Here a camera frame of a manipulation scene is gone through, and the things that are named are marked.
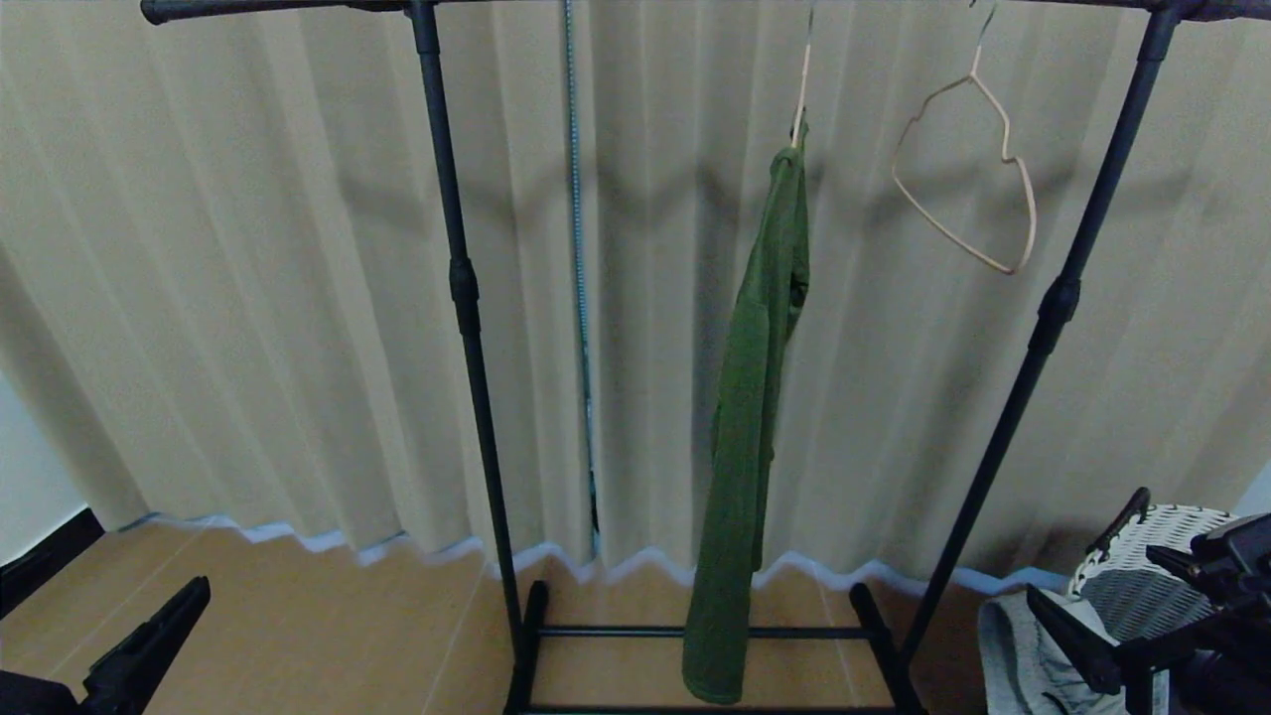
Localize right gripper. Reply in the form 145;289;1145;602
1026;543;1271;715

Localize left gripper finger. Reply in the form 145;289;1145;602
81;576;212;715

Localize pale grey shorts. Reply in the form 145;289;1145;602
978;591;1173;715

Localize green printed sleeveless shirt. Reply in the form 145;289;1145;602
681;124;812;706

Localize pink clothes hanger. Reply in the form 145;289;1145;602
789;0;815;150
891;0;1039;276

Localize white laundry basket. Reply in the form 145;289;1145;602
1067;487;1237;646

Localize black clothes rack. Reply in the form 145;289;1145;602
139;0;1271;715

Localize beige curtain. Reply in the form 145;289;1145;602
0;0;1271;597

